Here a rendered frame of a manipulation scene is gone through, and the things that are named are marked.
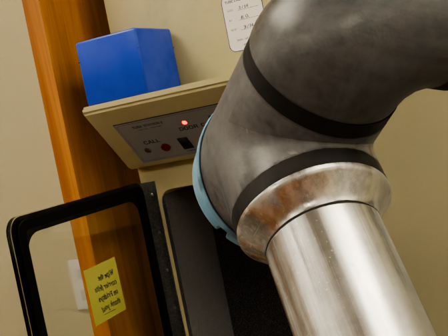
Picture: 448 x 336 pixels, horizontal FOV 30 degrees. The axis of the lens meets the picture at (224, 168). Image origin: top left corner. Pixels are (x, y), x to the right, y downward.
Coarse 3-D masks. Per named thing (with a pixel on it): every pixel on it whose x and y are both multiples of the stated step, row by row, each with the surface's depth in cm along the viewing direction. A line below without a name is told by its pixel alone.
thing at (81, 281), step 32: (64, 224) 107; (96, 224) 113; (128, 224) 120; (32, 256) 101; (64, 256) 106; (96, 256) 112; (128, 256) 119; (64, 288) 105; (96, 288) 111; (128, 288) 118; (64, 320) 104; (96, 320) 110; (128, 320) 116; (160, 320) 124
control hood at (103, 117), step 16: (208, 80) 108; (224, 80) 106; (144, 96) 112; (160, 96) 111; (176, 96) 110; (192, 96) 109; (208, 96) 109; (96, 112) 115; (112, 112) 115; (128, 112) 114; (144, 112) 113; (160, 112) 113; (96, 128) 118; (112, 128) 117; (112, 144) 120; (128, 160) 123; (160, 160) 122; (176, 160) 121
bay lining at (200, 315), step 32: (192, 192) 134; (192, 224) 132; (192, 256) 131; (224, 256) 139; (192, 288) 129; (224, 288) 139; (256, 288) 141; (192, 320) 128; (224, 320) 137; (256, 320) 140
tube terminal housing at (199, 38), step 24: (120, 0) 124; (144, 0) 123; (168, 0) 121; (192, 0) 119; (216, 0) 118; (264, 0) 115; (120, 24) 125; (144, 24) 123; (168, 24) 122; (192, 24) 120; (216, 24) 118; (192, 48) 120; (216, 48) 119; (192, 72) 121; (216, 72) 119; (144, 168) 126; (168, 168) 125; (192, 168) 123; (168, 192) 127; (168, 240) 126
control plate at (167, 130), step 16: (176, 112) 112; (192, 112) 112; (208, 112) 111; (128, 128) 117; (144, 128) 116; (160, 128) 115; (176, 128) 115; (192, 128) 114; (128, 144) 120; (144, 144) 119; (160, 144) 118; (176, 144) 118; (192, 144) 117; (144, 160) 122
